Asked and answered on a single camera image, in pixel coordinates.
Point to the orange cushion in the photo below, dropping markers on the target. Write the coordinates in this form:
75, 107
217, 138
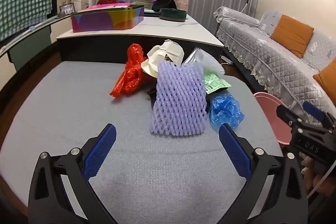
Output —
328, 77
291, 35

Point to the white power strip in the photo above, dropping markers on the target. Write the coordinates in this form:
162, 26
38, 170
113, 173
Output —
226, 60

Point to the grey quilted sofa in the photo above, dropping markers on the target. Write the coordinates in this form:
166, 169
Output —
275, 56

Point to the dark green bowl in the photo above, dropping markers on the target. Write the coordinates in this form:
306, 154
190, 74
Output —
172, 14

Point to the white-topped coffee table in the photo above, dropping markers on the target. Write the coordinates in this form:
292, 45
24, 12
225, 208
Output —
168, 29

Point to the person's right hand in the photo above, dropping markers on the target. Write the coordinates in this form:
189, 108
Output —
309, 169

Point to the white paper bag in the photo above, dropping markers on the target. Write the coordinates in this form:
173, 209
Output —
168, 49

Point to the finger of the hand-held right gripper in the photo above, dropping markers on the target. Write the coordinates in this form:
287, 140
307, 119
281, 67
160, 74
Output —
312, 109
286, 114

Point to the red plastic bag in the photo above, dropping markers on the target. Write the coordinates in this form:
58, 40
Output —
130, 74

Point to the photo frame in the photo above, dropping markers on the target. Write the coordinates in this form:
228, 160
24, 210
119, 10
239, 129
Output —
67, 8

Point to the purple foam net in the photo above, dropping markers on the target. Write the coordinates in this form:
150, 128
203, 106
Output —
178, 98

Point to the stack of plastic bowls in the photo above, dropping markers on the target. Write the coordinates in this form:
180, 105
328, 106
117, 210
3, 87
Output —
144, 1

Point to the green checkered cloth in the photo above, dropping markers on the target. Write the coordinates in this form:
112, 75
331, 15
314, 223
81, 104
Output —
26, 1

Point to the blue plastic bag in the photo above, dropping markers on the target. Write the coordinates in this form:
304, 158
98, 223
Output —
224, 108

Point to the clear plastic wrapper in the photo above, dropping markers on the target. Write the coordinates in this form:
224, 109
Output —
191, 54
210, 62

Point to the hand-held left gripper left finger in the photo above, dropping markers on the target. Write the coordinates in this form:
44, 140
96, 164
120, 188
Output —
101, 150

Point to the dark tv stand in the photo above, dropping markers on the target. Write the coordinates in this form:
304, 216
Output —
31, 43

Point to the mint green tray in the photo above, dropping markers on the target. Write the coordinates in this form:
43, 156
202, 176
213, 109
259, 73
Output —
151, 12

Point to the colourful tin box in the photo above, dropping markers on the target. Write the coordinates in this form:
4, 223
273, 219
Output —
105, 20

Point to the green packet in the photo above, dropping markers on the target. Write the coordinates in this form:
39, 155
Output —
215, 81

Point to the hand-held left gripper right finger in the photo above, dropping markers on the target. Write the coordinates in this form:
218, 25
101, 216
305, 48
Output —
235, 150

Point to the pink bucket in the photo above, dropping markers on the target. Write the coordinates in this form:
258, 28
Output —
270, 113

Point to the pink patterned bag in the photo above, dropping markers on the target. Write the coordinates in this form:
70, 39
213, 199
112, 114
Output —
182, 1

